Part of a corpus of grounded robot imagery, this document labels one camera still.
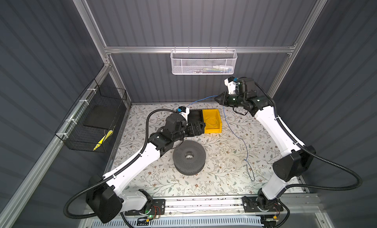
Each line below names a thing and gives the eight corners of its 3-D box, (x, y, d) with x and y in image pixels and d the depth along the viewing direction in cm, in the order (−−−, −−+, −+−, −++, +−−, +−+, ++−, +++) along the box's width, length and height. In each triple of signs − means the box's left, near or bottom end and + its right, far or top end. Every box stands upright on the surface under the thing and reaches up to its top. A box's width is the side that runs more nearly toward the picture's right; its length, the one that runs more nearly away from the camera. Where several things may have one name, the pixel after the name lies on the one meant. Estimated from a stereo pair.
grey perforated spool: (173, 175, 86) (171, 171, 80) (175, 145, 98) (174, 140, 93) (206, 175, 86) (206, 171, 80) (204, 145, 98) (204, 140, 93)
